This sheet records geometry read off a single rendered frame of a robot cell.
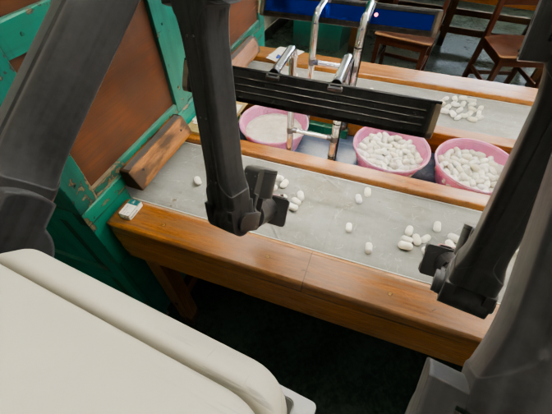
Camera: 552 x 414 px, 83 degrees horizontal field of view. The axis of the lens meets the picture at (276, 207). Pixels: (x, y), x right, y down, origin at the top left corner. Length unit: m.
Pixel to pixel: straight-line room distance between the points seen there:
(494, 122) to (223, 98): 1.24
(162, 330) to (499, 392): 0.18
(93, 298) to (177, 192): 0.86
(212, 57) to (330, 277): 0.57
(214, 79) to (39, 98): 0.21
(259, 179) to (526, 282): 0.47
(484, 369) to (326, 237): 0.71
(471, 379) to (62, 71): 0.39
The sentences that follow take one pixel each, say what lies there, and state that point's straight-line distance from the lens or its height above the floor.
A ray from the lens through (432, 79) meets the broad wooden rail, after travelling 1.67.
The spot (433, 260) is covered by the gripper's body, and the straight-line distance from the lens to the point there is 0.72.
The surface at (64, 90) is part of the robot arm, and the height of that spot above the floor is 1.33.
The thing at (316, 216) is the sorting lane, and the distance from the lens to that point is 0.94.
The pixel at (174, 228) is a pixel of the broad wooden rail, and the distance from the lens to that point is 0.92.
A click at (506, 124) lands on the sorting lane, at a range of 1.56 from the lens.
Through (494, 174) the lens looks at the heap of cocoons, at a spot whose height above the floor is 0.73.
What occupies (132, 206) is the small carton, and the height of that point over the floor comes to 0.79.
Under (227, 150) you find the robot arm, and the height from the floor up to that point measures 1.16.
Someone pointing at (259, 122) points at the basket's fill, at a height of 0.73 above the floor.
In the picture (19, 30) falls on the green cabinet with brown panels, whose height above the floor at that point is 1.25.
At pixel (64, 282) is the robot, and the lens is 0.22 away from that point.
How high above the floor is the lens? 1.48
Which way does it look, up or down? 50 degrees down
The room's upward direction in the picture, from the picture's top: straight up
